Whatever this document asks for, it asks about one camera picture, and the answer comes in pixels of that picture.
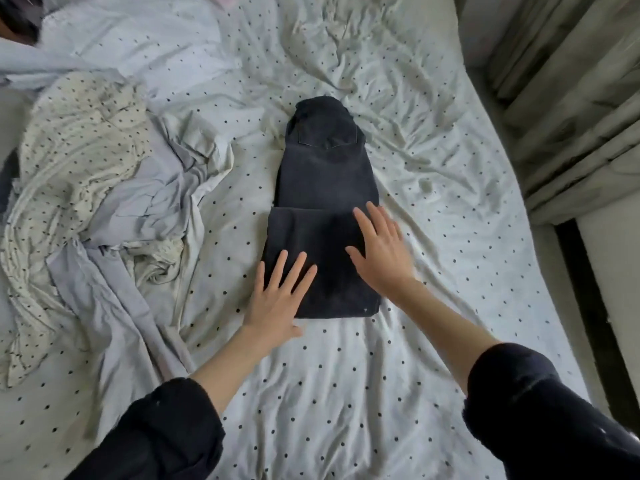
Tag blue denim jeans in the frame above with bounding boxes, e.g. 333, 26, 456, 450
0, 149, 21, 221

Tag cream polka dot pants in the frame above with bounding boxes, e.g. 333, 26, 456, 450
0, 69, 156, 388

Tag person's right hand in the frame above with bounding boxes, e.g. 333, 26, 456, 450
345, 201, 419, 301

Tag white dotted bed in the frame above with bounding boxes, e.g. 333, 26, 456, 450
0, 0, 591, 480

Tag person's left hand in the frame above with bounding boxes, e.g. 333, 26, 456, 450
243, 249, 319, 346

